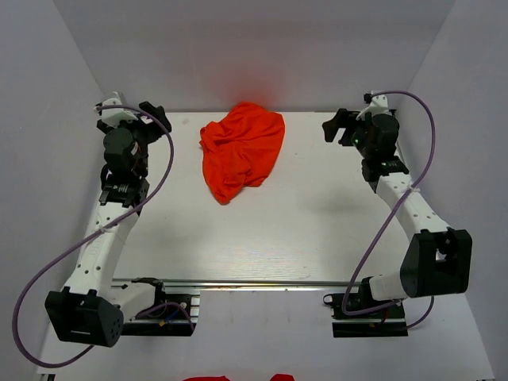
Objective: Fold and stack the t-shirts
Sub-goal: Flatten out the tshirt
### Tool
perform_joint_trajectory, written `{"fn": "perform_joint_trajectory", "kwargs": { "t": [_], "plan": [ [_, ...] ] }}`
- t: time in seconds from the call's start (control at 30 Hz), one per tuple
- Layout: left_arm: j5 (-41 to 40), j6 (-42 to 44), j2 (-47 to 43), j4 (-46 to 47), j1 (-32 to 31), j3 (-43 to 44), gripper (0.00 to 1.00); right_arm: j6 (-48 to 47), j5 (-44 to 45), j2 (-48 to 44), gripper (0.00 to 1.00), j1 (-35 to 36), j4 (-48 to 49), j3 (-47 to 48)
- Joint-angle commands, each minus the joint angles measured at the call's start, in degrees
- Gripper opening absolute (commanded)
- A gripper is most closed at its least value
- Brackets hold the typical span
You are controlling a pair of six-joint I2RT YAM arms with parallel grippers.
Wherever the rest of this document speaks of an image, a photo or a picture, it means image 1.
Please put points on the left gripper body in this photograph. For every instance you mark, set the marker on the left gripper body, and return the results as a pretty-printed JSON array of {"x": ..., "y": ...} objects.
[{"x": 148, "y": 133}]

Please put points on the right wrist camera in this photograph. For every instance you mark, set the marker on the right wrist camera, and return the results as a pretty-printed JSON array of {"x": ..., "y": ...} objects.
[{"x": 375, "y": 104}]

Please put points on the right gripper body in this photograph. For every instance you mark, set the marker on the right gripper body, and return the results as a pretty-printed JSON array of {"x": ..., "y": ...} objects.
[{"x": 356, "y": 132}]

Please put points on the orange t-shirt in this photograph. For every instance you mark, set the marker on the orange t-shirt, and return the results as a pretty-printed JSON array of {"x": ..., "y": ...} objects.
[{"x": 240, "y": 150}]

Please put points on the red cloth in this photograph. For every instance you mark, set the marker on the red cloth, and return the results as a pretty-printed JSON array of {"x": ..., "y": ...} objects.
[
  {"x": 282, "y": 377},
  {"x": 207, "y": 378}
]

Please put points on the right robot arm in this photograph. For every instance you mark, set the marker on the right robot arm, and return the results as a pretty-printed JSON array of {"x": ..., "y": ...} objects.
[{"x": 438, "y": 259}]

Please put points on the aluminium table rail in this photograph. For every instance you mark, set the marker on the aluminium table rail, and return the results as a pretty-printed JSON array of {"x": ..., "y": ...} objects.
[{"x": 254, "y": 284}]

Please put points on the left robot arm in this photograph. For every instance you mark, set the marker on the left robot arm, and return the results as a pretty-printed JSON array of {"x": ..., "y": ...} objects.
[{"x": 89, "y": 309}]

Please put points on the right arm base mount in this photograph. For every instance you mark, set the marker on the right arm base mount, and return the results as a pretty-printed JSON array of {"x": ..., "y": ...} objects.
[{"x": 389, "y": 322}]

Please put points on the red cloth bottom left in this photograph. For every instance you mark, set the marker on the red cloth bottom left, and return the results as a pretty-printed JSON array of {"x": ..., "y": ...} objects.
[{"x": 207, "y": 378}]

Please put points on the red cloth bottom right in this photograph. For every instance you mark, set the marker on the red cloth bottom right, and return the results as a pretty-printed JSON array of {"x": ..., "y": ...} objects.
[{"x": 282, "y": 377}]

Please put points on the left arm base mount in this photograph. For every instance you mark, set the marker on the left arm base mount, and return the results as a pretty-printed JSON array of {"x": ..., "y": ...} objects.
[{"x": 153, "y": 308}]

